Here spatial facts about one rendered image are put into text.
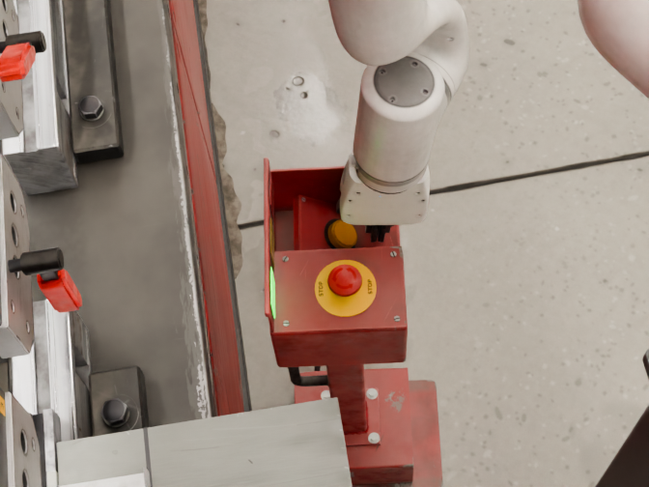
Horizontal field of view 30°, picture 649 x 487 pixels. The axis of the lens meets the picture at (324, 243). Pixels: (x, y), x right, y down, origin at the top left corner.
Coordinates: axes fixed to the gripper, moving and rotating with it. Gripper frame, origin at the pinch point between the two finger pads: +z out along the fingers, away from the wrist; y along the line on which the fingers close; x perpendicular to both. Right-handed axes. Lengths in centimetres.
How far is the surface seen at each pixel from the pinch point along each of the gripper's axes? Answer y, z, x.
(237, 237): -19, 76, 35
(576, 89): 49, 71, 66
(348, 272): -4.3, -6.0, -9.2
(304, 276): -9.2, -2.5, -8.1
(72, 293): -29, -42, -27
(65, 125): -36.3, -14.0, 5.7
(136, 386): -27.0, -13.6, -25.1
